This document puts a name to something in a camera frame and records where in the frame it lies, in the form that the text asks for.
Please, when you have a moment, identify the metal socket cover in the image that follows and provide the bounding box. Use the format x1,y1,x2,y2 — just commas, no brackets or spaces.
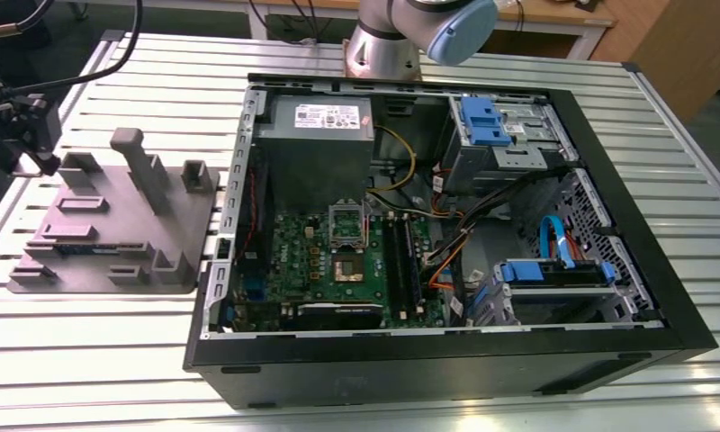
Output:
327,201,371,249

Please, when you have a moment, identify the CPU socket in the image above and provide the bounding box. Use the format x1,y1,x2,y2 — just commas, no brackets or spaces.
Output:
332,254,371,284

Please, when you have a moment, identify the RAM stick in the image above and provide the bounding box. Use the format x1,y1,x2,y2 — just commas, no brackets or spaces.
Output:
402,214,427,314
53,244,125,256

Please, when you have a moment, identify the grey parts rack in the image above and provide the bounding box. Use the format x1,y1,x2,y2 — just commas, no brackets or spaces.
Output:
5,127,224,296

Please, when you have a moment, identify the grey power supply unit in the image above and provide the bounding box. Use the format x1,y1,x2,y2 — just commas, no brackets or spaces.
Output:
256,96,378,212

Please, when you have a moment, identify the green motherboard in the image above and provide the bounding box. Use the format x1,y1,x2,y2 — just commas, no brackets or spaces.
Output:
233,211,451,332

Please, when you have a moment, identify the black NVIDIA graphics card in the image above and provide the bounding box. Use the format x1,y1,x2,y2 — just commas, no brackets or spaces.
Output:
279,300,387,332

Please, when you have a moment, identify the blue drive bay latch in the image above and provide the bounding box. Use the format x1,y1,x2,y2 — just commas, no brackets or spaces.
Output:
462,96,514,148

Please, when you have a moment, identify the black PC case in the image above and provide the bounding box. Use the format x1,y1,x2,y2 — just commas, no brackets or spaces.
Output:
183,71,720,410

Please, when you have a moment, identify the metal drive cage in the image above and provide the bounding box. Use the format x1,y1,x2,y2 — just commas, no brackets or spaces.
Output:
443,94,582,194

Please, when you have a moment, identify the hard disk in blue carrier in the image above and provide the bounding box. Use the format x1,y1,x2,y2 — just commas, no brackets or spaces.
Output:
496,258,618,289

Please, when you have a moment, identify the wooden desk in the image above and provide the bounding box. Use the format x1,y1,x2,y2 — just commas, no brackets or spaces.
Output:
245,0,619,62

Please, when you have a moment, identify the metal disk bay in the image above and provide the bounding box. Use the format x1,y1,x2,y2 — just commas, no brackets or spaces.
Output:
464,258,659,328

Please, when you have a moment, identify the wooden cabinet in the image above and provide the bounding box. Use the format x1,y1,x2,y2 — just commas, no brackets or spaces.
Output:
587,0,720,122

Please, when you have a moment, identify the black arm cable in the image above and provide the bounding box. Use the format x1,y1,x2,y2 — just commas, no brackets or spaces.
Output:
0,0,145,94

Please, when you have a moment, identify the yellow wire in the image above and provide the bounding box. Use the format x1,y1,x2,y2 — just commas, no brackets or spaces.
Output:
366,124,419,194

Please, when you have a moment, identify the orange wire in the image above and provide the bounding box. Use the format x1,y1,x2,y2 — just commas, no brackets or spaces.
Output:
426,231,474,290

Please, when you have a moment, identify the black wire bundle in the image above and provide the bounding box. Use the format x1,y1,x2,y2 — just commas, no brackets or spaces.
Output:
423,166,578,266

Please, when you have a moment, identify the blue flat wire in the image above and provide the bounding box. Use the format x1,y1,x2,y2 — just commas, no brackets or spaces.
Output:
539,214,578,271

